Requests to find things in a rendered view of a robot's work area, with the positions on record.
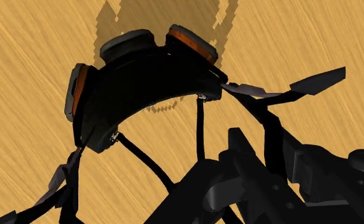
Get black respirator mask orange filters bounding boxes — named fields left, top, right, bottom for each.
left=0, top=24, right=347, bottom=224

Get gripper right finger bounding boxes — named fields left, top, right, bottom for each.
left=282, top=131, right=364, bottom=224

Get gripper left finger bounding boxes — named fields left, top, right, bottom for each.
left=144, top=127, right=305, bottom=224

